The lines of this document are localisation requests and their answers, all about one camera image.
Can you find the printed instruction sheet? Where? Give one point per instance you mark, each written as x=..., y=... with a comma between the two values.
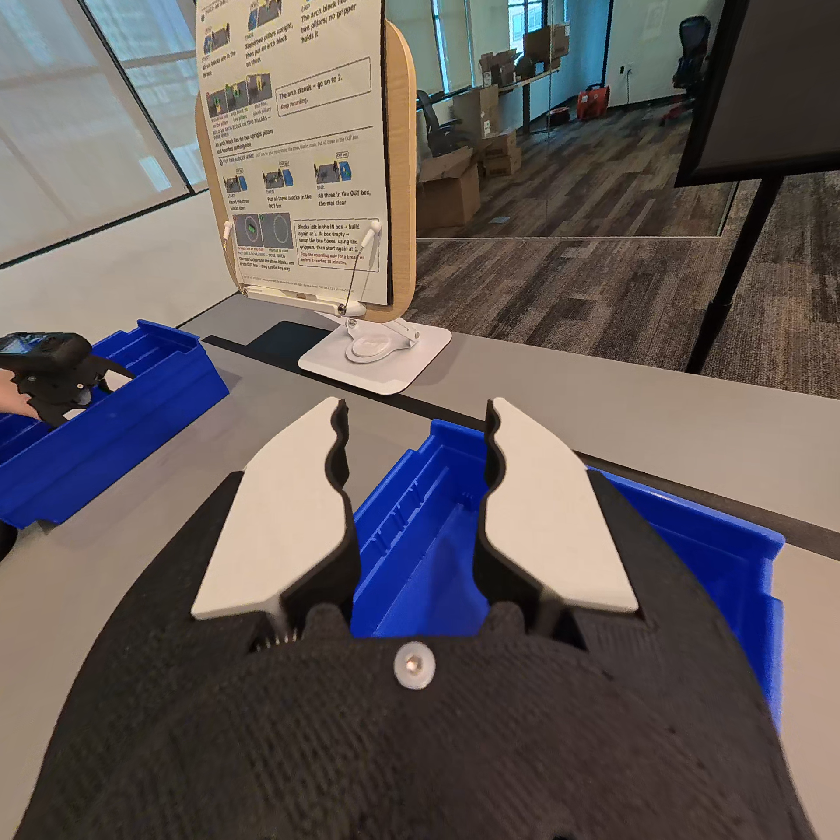
x=295, y=145

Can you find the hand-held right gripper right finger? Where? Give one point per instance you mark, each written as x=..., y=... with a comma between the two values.
x=558, y=525

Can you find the glass window panel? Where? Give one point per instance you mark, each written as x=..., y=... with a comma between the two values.
x=79, y=118

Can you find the black office chair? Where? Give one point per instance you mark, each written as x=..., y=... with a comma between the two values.
x=692, y=53
x=436, y=121

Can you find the blue plastic bin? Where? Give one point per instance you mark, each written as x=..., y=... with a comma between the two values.
x=420, y=538
x=118, y=420

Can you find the wooden document stand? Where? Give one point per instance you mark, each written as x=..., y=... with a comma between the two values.
x=400, y=158

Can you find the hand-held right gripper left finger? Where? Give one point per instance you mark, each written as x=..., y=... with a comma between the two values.
x=276, y=525

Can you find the black monitor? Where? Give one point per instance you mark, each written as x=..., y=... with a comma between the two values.
x=768, y=85

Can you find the black metal pole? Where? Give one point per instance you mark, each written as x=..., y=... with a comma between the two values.
x=735, y=276

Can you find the cardboard box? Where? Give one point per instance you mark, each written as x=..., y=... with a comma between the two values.
x=449, y=190
x=525, y=59

